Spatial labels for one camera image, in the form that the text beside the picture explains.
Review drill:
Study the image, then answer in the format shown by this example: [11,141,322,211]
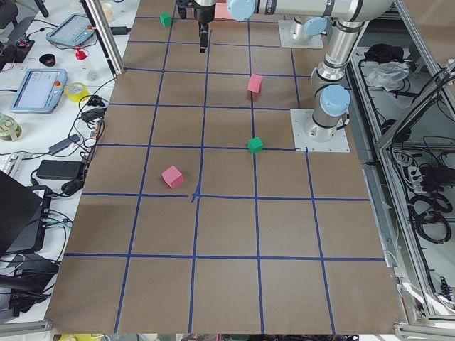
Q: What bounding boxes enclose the aluminium frame post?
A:
[81,0,124,75]

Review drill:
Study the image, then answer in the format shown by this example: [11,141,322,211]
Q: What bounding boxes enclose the teach pendant tablet far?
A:
[46,13,95,48]

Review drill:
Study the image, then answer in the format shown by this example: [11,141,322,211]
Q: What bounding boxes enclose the green foam cube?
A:
[247,136,264,155]
[159,12,173,27]

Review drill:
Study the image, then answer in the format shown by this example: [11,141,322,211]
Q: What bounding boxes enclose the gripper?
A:
[193,0,215,53]

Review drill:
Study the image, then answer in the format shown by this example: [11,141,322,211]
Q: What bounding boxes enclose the pink foam cube near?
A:
[161,165,184,189]

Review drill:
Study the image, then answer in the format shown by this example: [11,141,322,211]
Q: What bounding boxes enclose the black power adapter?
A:
[36,160,84,180]

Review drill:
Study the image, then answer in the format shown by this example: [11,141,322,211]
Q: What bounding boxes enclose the green foam cube centre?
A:
[247,136,264,155]

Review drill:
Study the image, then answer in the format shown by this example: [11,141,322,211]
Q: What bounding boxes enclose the black bowl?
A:
[38,53,56,67]

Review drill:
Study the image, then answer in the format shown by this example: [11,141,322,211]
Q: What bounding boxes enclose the pink plastic bin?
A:
[215,0,232,20]

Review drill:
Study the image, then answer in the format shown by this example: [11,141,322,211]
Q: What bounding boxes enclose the teach pendant tablet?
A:
[10,69,68,114]
[46,13,95,48]

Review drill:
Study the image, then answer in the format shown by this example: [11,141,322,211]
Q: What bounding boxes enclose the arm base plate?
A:
[290,109,350,153]
[278,17,327,49]

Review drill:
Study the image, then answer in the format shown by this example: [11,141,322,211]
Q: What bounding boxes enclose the pink foam cube centre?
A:
[247,74,264,94]

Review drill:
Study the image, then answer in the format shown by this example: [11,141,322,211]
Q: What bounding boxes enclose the pink foam cube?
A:
[161,165,184,189]
[247,74,264,94]

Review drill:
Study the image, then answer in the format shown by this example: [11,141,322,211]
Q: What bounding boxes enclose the green foam cube far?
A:
[159,12,173,27]

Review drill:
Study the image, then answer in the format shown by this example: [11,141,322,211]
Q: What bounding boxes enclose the teach pendant tablet near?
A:
[10,69,68,114]

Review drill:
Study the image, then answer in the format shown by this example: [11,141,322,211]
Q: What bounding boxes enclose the yellow tape roll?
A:
[65,82,90,103]

